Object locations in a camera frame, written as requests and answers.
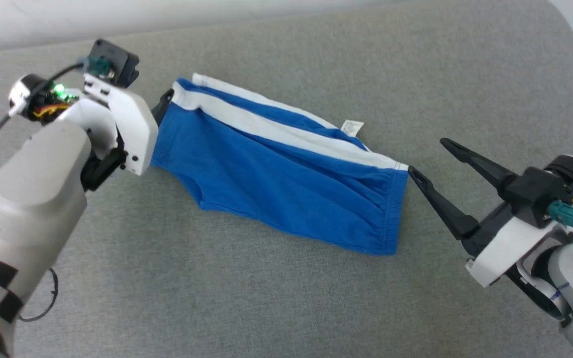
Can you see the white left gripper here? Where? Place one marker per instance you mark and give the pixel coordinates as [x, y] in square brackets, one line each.
[132, 124]

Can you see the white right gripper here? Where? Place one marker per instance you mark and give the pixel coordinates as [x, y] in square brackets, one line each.
[510, 248]

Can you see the blue shorts with white stripes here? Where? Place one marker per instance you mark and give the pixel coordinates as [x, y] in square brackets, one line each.
[276, 184]

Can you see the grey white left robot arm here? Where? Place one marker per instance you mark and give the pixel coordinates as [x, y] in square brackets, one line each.
[23, 209]

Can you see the black cylindrical left gripper motor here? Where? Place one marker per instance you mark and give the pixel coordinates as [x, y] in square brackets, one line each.
[23, 92]

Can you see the grey-green fabric sofa cushion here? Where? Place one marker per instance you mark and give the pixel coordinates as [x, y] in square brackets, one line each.
[286, 298]

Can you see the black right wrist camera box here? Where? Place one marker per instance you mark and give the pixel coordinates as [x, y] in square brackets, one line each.
[530, 191]

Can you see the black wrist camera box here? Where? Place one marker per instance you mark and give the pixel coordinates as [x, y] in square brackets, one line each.
[112, 57]
[530, 191]

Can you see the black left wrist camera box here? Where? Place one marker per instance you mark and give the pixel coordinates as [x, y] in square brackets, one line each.
[112, 57]

